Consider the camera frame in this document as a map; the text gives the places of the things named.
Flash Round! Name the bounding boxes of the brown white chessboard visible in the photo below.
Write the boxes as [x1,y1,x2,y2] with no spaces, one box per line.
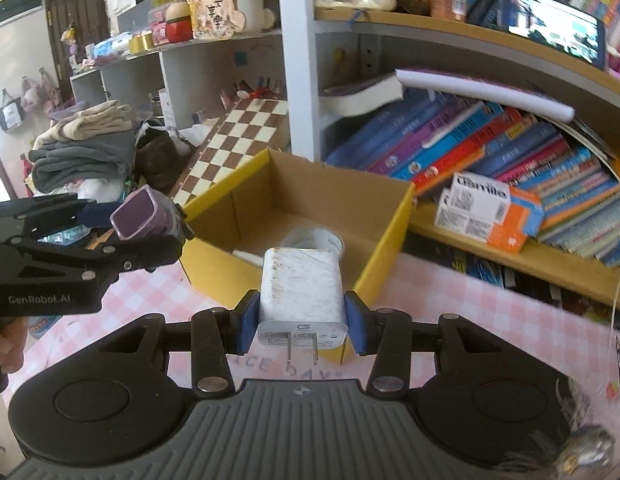
[169,99,290,207]

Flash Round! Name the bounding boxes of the tablet screen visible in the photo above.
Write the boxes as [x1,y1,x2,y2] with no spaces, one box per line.
[497,0,607,70]

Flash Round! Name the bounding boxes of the white sponge block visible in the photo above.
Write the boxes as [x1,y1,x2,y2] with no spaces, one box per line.
[232,249,263,268]

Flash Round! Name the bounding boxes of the orange white toothbrush box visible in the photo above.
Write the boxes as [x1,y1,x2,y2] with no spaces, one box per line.
[449,172,544,236]
[435,188,529,254]

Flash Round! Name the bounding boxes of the white open book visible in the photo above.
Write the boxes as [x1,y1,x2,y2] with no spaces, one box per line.
[319,74,403,118]

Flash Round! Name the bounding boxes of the white wooden bookshelf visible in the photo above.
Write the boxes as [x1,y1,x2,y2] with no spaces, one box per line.
[69,0,620,311]

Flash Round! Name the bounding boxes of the red round doll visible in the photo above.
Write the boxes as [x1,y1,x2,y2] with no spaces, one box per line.
[165,1,193,44]

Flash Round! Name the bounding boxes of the white foam roll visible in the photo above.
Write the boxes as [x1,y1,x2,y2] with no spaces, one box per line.
[395,68,575,124]

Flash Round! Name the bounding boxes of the yellow cardboard box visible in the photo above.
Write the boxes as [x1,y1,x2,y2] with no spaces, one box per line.
[181,150,414,307]

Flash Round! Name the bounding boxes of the pink checkered desk mat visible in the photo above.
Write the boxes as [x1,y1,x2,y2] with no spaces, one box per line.
[0,251,620,480]

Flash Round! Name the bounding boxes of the lower orange white toothbrush box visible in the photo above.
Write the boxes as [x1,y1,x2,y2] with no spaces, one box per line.
[435,188,529,254]

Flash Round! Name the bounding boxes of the folded grey towels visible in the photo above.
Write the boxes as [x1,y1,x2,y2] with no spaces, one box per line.
[28,100,135,193]

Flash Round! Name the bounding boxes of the white charger plug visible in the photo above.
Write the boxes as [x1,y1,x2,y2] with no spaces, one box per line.
[257,247,348,365]

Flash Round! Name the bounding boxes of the upper orange white toothbrush box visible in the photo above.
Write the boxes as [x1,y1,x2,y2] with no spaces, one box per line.
[449,172,544,236]

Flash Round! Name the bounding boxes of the purple toy cup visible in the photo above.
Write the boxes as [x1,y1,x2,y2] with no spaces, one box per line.
[109,184,182,242]

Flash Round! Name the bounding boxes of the person left hand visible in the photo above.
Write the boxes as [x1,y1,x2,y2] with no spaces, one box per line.
[0,318,28,374]

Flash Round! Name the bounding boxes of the clear tape roll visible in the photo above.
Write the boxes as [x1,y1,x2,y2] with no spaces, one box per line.
[281,226,345,260]

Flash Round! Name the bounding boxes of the brown leather bag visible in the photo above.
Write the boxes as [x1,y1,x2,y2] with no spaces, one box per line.
[135,124,191,194]

